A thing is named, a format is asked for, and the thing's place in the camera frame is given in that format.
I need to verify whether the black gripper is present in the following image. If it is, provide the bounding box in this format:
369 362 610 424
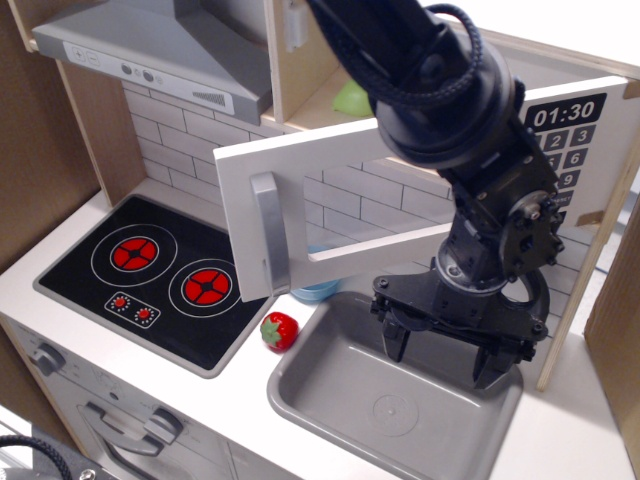
371 269 547 390

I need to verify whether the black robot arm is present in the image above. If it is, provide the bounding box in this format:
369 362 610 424
310 1 564 389

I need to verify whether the white toy microwave door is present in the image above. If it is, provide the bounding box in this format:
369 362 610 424
214 76 639 300

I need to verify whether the grey toy sink basin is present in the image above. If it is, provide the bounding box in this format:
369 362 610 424
267 291 523 479

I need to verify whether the blue cup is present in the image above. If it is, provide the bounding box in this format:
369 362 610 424
290 244 342 305

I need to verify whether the red toy strawberry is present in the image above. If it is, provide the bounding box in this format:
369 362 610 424
260 312 299 353

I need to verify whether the green bowl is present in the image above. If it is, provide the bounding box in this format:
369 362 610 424
332 79 373 118

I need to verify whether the black toy stove top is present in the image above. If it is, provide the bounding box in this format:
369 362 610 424
34 195 272 378

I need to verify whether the wooden toy kitchen cabinet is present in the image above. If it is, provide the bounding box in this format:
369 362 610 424
1 1 639 479

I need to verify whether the grey oven knob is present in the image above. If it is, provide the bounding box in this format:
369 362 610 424
30 343 66 377

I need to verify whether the grey range hood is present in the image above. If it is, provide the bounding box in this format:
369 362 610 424
33 1 272 125

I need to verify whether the grey microwave door handle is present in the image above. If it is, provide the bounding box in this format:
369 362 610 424
250 172 291 296

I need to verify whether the grey oven door handle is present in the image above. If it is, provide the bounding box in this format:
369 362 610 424
77 402 184 457

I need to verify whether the black braided cable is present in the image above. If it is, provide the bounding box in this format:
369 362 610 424
0 434 75 480

